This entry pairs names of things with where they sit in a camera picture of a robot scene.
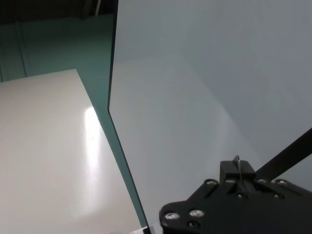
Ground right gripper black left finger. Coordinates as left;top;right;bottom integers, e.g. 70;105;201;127
186;160;242;201

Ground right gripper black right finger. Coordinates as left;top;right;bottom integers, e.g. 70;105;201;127
240;160;312;203

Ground white side table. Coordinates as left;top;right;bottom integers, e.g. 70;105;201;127
0;69;150;234

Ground black tape frame outline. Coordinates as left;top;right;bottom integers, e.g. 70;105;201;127
254;126;312;181

